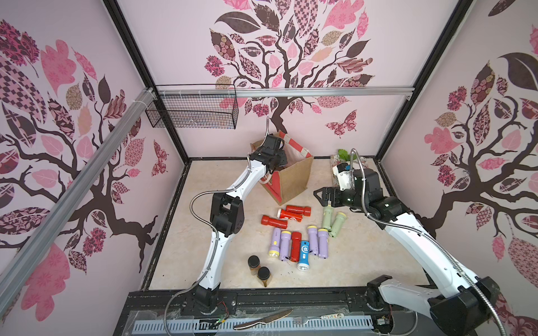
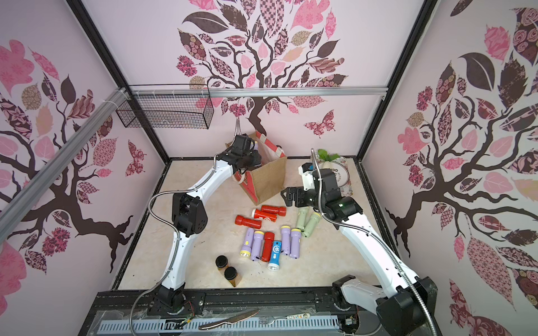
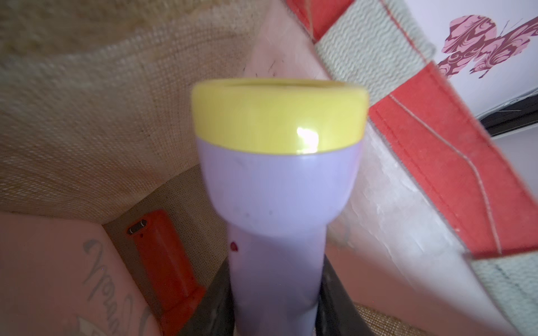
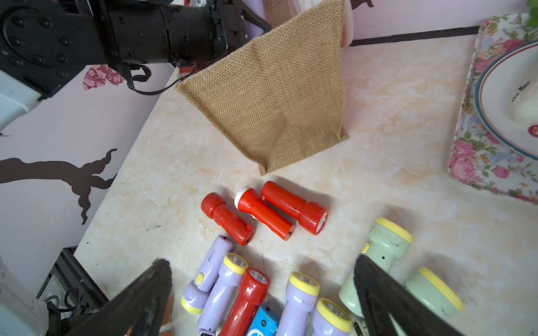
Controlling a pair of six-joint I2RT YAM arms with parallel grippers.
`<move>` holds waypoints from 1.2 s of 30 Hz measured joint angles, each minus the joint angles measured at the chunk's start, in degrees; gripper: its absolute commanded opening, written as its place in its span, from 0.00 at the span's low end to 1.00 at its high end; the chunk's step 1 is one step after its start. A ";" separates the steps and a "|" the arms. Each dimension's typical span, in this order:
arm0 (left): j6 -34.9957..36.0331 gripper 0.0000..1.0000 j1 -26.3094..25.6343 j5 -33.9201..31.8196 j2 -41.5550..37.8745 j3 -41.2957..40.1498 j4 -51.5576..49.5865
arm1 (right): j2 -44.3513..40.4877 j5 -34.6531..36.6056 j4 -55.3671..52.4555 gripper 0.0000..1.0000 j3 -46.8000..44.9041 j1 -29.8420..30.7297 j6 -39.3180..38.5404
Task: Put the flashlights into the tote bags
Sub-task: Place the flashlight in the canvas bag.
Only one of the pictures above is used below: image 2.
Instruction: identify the green flashlight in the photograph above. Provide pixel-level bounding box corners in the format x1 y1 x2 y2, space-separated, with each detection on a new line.
296 207 309 231
303 212 322 238

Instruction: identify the purple flashlight yellow head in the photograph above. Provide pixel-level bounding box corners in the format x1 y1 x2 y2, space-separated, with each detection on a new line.
240 228 255 258

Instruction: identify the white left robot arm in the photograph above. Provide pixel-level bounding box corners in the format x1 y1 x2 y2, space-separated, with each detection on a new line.
145 134 261 314

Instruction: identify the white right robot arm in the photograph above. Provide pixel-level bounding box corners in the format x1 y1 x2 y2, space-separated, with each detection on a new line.
281 161 441 335

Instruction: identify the red and brown tote bag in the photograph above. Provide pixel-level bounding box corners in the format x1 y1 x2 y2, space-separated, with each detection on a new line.
233 132 287 205

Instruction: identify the floral plate with radish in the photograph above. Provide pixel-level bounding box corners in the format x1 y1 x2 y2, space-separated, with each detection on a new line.
311 152 353 196

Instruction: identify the red flashlight top right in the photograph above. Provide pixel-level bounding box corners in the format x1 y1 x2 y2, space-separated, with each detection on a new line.
261 205 287 216

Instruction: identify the purple flashlight right outer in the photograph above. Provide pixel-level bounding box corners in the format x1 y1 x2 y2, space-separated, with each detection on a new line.
289 228 302 259

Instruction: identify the purple flashlight right inner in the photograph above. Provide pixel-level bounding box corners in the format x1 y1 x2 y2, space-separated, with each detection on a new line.
280 225 291 256

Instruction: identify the red flashlight silver head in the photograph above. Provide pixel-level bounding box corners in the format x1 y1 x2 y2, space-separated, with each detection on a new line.
252 209 277 222

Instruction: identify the red flashlight left lying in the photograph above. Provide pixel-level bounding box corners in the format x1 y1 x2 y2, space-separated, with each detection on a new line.
235 215 262 230

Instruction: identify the red flashlight upright row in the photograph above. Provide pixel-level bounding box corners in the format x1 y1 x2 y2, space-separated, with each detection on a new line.
261 232 275 263

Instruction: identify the blue flashlight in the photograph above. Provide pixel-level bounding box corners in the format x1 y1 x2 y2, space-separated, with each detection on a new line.
268 241 282 271

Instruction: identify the black cap jar rear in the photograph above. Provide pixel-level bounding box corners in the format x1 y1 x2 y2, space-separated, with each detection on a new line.
215 255 229 275

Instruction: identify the black cap jar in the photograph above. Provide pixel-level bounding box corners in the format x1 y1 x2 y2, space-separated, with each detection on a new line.
224 266 241 287
215 255 229 275

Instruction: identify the black cap jar front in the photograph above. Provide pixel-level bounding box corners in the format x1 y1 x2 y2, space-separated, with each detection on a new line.
224 266 241 287

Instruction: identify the silver fork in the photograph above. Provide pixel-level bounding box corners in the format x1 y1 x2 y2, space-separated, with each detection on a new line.
259 313 311 325

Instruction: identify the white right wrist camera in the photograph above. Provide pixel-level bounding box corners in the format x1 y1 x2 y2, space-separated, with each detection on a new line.
298 162 315 190

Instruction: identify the black wire basket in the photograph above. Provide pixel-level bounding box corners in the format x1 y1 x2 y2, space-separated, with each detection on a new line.
116 84 214 130

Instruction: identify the purple flashlight yellow ring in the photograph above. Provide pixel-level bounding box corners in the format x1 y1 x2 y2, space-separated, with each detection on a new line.
251 230 266 262

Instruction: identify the aluminium rail back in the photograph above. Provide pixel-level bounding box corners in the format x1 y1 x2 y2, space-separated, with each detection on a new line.
131 86 388 98

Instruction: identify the aluminium rail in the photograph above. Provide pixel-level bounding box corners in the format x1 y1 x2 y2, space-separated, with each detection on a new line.
131 86 388 98
1 88 128 242

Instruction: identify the white cable duct strip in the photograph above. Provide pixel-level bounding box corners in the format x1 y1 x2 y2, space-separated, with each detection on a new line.
96 316 340 335

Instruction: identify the aluminium rail left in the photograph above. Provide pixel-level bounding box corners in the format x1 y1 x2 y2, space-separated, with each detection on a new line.
1 88 128 242

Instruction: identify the wooden handled knife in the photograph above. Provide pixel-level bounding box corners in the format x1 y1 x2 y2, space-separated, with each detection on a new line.
198 309 260 331

